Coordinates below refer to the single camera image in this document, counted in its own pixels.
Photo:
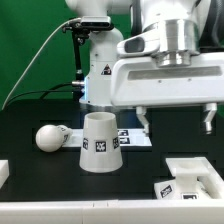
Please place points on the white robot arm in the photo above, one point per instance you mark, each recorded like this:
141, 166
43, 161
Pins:
186, 28

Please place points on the white square lamp base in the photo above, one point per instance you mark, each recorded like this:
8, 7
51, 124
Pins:
186, 184

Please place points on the white L-shaped fence wall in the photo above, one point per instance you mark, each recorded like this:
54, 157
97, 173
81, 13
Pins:
207, 211

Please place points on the white conical lamp shade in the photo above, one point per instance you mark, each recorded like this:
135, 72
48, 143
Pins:
100, 149

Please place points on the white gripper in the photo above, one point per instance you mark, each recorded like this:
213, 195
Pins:
138, 82

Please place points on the white marker tag sheet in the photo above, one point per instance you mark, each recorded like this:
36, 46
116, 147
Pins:
127, 137

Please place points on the white lamp bulb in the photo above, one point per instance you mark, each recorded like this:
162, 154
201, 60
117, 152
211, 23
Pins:
50, 138

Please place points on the black camera on stand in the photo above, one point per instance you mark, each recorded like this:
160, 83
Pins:
80, 29

